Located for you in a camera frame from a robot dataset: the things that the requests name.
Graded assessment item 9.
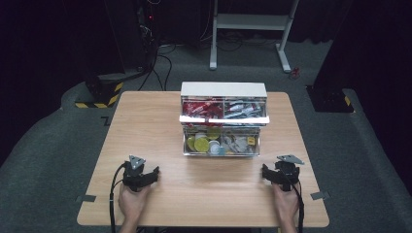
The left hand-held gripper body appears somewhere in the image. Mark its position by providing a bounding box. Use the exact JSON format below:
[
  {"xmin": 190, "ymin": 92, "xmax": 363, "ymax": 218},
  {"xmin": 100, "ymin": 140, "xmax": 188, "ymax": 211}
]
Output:
[{"xmin": 121, "ymin": 154, "xmax": 154, "ymax": 192}]

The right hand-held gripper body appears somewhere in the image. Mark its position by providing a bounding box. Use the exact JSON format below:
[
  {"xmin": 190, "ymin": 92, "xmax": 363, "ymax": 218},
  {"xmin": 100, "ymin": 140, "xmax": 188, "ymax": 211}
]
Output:
[{"xmin": 273, "ymin": 153, "xmax": 305, "ymax": 192}]

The clear drawer with white front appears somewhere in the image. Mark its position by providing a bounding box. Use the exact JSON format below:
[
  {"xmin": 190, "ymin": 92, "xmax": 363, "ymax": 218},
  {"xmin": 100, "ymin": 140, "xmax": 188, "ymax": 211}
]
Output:
[{"xmin": 179, "ymin": 95, "xmax": 271, "ymax": 127}]

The person's left hand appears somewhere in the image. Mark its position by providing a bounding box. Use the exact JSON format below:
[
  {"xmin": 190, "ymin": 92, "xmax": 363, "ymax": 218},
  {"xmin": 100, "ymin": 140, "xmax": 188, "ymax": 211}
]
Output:
[{"xmin": 118, "ymin": 183, "xmax": 152, "ymax": 225}]

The person's right hand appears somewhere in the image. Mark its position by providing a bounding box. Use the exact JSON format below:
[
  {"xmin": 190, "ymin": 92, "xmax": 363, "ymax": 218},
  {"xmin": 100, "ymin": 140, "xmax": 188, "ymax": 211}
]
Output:
[{"xmin": 271, "ymin": 182, "xmax": 300, "ymax": 225}]

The grey tape piece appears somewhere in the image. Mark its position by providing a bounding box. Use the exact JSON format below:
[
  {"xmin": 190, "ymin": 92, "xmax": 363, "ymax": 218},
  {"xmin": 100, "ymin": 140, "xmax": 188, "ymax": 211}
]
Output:
[
  {"xmin": 310, "ymin": 190, "xmax": 331, "ymax": 201},
  {"xmin": 75, "ymin": 194, "xmax": 97, "ymax": 204}
]

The pile of clear white packets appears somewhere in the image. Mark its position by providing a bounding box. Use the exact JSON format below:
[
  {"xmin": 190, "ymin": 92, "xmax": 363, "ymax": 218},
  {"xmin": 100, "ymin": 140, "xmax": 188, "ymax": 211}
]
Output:
[{"xmin": 221, "ymin": 133, "xmax": 251, "ymax": 154}]

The large green round capsule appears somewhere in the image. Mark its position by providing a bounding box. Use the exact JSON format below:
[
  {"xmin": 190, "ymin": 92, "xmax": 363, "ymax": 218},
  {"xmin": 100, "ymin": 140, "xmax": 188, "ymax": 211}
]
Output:
[{"xmin": 193, "ymin": 137, "xmax": 211, "ymax": 153}]

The pile of grey sachets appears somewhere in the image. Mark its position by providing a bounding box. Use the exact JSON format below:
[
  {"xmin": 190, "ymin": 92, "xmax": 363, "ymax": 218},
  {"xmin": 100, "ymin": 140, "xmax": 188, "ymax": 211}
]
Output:
[{"xmin": 223, "ymin": 99, "xmax": 267, "ymax": 118}]

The pile of red sachets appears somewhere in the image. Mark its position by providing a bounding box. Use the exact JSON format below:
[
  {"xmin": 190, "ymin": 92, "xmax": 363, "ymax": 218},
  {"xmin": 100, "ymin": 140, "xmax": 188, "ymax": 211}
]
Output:
[{"xmin": 182, "ymin": 100, "xmax": 225, "ymax": 119}]

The black yellow striped stand base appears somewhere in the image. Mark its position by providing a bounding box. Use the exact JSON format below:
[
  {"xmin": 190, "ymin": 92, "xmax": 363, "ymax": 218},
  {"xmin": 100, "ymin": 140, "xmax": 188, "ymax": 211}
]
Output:
[{"xmin": 74, "ymin": 73, "xmax": 125, "ymax": 110}]

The white drawer organizer case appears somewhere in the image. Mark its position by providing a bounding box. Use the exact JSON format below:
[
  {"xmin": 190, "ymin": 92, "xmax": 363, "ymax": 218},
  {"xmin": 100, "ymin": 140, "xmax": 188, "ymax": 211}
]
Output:
[{"xmin": 180, "ymin": 81, "xmax": 268, "ymax": 99}]

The dark equipment rack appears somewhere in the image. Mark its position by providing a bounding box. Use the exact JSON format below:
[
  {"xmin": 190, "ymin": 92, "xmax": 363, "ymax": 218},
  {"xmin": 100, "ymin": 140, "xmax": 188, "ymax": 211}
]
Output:
[{"xmin": 135, "ymin": 0, "xmax": 160, "ymax": 72}]

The white metal stand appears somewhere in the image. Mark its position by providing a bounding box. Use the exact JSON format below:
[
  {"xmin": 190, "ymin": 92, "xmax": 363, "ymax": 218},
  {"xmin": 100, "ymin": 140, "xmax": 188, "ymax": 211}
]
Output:
[{"xmin": 208, "ymin": 0, "xmax": 300, "ymax": 74}]

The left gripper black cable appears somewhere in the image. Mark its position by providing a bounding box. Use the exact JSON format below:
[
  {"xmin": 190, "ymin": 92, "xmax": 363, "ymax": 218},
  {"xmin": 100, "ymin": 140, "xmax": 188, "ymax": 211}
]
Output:
[{"xmin": 109, "ymin": 161, "xmax": 128, "ymax": 233}]

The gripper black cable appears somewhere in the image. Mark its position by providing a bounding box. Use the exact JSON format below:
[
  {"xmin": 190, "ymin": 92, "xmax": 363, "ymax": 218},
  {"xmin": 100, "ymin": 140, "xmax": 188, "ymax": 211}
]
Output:
[
  {"xmin": 281, "ymin": 168, "xmax": 306, "ymax": 233},
  {"xmin": 109, "ymin": 161, "xmax": 128, "ymax": 233}
]

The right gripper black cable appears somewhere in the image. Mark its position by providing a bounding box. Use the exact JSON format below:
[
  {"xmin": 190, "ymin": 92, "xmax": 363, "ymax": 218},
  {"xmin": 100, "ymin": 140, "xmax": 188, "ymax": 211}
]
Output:
[{"xmin": 281, "ymin": 168, "xmax": 306, "ymax": 233}]

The black floor cable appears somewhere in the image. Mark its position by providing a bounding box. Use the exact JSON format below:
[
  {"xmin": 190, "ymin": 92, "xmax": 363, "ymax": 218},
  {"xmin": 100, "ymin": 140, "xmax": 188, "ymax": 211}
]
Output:
[{"xmin": 137, "ymin": 43, "xmax": 178, "ymax": 92}]

